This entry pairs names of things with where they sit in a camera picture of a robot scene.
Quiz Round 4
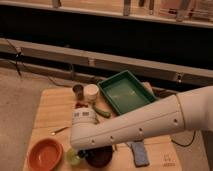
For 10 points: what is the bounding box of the black cable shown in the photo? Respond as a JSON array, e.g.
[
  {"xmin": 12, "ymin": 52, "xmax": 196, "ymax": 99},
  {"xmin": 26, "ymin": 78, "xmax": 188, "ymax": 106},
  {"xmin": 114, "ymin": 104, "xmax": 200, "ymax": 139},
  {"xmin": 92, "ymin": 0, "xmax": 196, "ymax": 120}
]
[{"xmin": 170, "ymin": 129, "xmax": 198, "ymax": 148}]

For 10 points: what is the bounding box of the brown grape bunch toy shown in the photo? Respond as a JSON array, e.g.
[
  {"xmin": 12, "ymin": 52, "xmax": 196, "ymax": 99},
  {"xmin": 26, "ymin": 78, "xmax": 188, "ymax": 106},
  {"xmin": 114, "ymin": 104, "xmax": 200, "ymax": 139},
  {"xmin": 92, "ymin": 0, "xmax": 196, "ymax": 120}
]
[{"xmin": 75, "ymin": 102, "xmax": 88, "ymax": 109}]

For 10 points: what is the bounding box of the green plastic tray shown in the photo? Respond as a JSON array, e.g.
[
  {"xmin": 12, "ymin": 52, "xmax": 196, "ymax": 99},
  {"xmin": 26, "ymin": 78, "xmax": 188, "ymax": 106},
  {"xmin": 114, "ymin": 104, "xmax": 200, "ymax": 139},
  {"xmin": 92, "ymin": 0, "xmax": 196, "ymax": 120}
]
[{"xmin": 98, "ymin": 70, "xmax": 157, "ymax": 115}]

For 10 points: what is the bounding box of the orange bowl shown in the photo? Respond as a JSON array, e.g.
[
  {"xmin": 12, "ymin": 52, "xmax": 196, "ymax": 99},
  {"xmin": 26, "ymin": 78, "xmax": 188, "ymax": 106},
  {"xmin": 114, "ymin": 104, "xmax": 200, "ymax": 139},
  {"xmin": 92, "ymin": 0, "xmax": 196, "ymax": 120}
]
[{"xmin": 27, "ymin": 138, "xmax": 63, "ymax": 171}]

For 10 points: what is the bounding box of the small green cup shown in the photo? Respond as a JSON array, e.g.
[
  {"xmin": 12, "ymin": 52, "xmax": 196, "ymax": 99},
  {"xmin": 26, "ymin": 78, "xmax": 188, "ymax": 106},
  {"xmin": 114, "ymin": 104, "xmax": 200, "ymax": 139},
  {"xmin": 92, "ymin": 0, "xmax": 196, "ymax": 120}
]
[{"xmin": 66, "ymin": 148, "xmax": 81, "ymax": 166}]

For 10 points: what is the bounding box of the green cucumber toy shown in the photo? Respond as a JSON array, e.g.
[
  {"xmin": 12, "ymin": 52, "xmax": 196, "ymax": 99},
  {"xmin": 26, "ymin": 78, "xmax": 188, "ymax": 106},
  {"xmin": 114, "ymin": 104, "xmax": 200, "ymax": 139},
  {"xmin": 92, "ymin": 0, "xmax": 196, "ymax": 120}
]
[{"xmin": 93, "ymin": 105, "xmax": 111, "ymax": 118}]

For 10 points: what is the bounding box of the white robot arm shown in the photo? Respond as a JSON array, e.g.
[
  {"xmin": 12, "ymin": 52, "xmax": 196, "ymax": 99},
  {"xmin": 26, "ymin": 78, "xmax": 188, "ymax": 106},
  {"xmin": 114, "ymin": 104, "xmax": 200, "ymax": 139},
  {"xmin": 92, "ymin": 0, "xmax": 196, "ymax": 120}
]
[{"xmin": 70, "ymin": 86, "xmax": 213, "ymax": 150}]

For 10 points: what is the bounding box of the white cup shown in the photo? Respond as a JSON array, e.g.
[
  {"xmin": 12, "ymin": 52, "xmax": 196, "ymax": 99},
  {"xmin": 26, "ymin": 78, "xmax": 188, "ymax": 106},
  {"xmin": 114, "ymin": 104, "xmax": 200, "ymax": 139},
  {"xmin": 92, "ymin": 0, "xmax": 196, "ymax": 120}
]
[{"xmin": 84, "ymin": 84, "xmax": 99, "ymax": 100}]

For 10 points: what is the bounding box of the blue sponge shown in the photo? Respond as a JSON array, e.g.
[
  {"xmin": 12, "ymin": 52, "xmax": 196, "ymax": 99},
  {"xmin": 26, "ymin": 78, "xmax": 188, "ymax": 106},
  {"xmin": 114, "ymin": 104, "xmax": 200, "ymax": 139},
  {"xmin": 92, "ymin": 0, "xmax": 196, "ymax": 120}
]
[{"xmin": 131, "ymin": 142, "xmax": 149, "ymax": 167}]

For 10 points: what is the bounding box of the dark purple bowl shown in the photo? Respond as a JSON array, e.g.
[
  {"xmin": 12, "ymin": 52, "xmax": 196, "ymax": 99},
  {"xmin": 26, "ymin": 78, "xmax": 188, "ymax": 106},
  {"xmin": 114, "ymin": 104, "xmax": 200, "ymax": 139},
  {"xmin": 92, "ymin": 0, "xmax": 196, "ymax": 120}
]
[{"xmin": 85, "ymin": 146, "xmax": 113, "ymax": 168}]

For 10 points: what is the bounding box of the metal spoon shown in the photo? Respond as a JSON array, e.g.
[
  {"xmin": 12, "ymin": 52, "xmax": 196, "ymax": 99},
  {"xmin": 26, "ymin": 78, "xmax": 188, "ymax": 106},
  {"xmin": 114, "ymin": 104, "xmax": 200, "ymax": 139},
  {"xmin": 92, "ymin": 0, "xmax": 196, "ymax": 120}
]
[{"xmin": 51, "ymin": 127, "xmax": 69, "ymax": 136}]

